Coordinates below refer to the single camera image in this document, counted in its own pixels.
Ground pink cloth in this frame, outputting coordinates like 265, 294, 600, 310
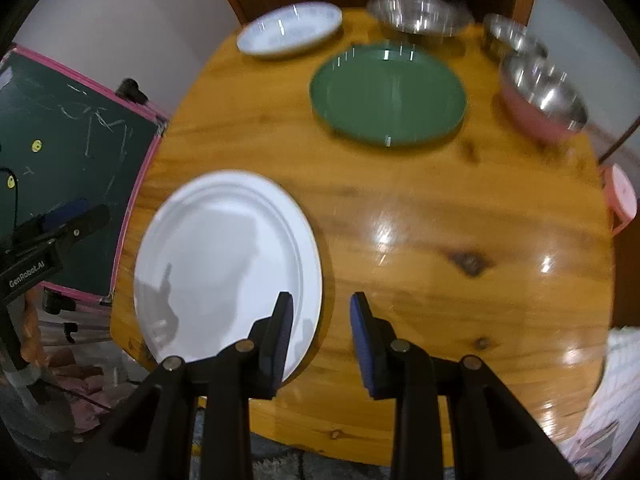
50, 350, 131, 431

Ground black cable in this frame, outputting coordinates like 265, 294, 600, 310
0, 166, 22, 223

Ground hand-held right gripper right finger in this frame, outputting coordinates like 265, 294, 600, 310
349, 291, 581, 480

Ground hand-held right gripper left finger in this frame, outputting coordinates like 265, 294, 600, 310
65, 291, 296, 480

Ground large steel bowl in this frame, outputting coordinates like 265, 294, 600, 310
366, 0, 473, 38

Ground pink plastic stool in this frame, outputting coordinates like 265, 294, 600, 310
600, 162, 639, 236

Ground green plate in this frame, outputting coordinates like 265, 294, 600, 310
309, 42, 468, 148

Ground large white plate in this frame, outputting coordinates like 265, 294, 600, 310
132, 170, 325, 386

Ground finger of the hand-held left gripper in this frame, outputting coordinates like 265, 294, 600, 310
55, 204, 111, 248
44, 199, 91, 230

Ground green chalkboard with pink frame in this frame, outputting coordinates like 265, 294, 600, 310
0, 45, 171, 306

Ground white patterned deep plate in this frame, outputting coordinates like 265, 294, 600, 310
236, 2, 345, 58

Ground pink steel bowl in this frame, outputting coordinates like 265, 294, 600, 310
498, 54, 590, 145

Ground printed blanket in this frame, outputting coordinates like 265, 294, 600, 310
555, 327, 640, 480

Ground black clip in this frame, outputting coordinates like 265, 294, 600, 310
116, 78, 148, 106

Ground small steel bowl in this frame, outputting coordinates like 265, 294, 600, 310
481, 12, 549, 61

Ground dark thin hoop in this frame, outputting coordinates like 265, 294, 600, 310
597, 117, 640, 163

